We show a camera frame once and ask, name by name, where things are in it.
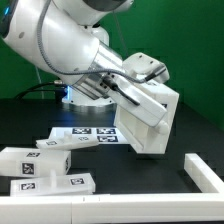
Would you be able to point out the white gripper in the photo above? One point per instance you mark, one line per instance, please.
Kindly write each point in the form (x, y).
(134, 101)

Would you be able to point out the white cabinet body box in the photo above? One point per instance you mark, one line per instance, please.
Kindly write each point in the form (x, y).
(149, 133)

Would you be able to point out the white front panel with peg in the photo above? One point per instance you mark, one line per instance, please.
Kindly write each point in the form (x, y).
(75, 184)

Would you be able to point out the white cabinet drawer box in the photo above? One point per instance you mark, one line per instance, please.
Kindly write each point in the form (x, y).
(28, 162)

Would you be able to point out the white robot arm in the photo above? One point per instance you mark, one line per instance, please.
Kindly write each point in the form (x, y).
(59, 37)

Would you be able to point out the flat white panel four tags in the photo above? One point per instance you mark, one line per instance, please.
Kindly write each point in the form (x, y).
(105, 135)

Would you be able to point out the white door panel with peg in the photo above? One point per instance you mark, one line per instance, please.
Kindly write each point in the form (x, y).
(68, 142)

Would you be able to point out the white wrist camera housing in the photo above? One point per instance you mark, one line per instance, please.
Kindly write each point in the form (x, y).
(140, 64)

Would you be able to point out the white L-shaped obstacle frame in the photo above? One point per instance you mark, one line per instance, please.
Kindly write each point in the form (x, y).
(206, 205)

